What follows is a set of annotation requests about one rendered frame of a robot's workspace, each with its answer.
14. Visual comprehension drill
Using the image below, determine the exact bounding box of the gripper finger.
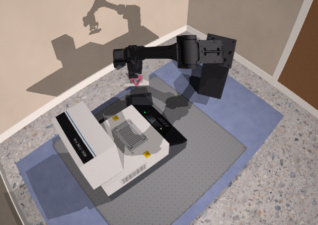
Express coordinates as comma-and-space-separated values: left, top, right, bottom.
129, 75, 143, 85

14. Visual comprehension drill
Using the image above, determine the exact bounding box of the black and white benchtop lab instrument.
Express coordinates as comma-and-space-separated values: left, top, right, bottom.
51, 101, 187, 201

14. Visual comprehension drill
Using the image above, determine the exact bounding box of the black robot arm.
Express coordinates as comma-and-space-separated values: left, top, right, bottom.
113, 35, 233, 71

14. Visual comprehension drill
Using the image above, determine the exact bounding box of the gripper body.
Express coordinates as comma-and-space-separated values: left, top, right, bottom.
128, 61, 142, 78

